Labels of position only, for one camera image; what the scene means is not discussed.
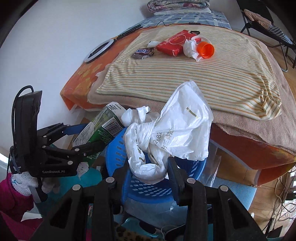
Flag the green white package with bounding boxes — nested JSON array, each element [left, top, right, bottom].
[[72, 101, 127, 163]]

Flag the white plastic bag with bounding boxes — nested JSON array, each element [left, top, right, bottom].
[[121, 80, 213, 175]]

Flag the Snickers bar wrapper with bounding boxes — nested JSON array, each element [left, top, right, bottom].
[[132, 48, 154, 59]]

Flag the red medicine box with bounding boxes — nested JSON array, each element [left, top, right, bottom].
[[156, 30, 200, 57]]

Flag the white tissue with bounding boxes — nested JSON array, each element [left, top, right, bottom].
[[183, 40, 202, 62]]

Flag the orange plastic cap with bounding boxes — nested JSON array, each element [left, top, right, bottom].
[[197, 41, 215, 59]]

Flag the white wristband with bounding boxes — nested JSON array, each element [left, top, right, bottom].
[[191, 36, 212, 45]]

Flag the blue plastic trash basket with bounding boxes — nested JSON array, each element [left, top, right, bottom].
[[105, 128, 207, 204]]

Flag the gloved left hand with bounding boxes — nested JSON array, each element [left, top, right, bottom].
[[11, 172, 60, 196]]

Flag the striped yellow towel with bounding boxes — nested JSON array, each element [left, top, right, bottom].
[[88, 25, 282, 121]]

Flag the folded floral quilt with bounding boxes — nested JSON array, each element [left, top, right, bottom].
[[147, 0, 210, 13]]

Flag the white pillow under quilt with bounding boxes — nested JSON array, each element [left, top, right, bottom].
[[154, 8, 211, 16]]

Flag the blue checked bedsheet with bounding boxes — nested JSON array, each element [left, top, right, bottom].
[[130, 11, 232, 29]]

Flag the clothes on chair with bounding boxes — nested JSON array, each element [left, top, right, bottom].
[[243, 9, 294, 46]]

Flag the black folding chair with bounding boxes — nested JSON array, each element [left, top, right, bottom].
[[237, 1, 295, 72]]

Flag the white ring light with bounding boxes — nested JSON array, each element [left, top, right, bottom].
[[84, 39, 115, 63]]

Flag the black cable with remote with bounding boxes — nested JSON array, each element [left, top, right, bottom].
[[117, 21, 201, 39]]

